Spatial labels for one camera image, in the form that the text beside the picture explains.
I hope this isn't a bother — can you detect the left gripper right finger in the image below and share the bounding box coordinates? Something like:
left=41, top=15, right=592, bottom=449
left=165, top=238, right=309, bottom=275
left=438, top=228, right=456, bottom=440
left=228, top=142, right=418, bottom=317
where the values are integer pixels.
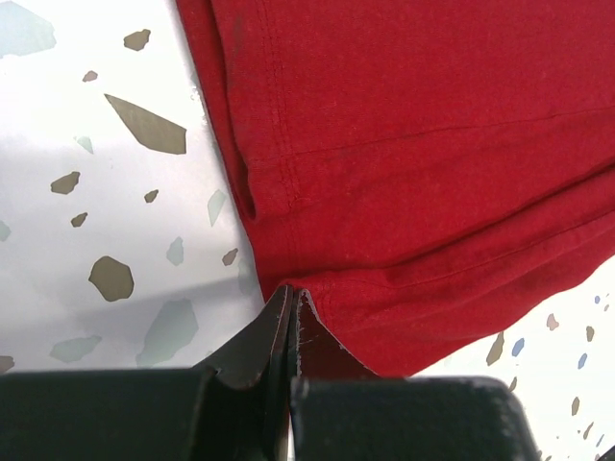
left=289, top=290, right=540, bottom=460

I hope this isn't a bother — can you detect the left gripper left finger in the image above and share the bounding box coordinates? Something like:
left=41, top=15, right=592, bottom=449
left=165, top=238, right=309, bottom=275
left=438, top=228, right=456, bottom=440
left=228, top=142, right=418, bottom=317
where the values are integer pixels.
left=1, top=286, right=293, bottom=460

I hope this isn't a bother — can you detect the red t shirt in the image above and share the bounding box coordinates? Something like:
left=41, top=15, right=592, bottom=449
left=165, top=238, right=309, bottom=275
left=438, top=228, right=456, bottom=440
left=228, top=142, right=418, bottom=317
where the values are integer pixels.
left=178, top=1, right=614, bottom=376

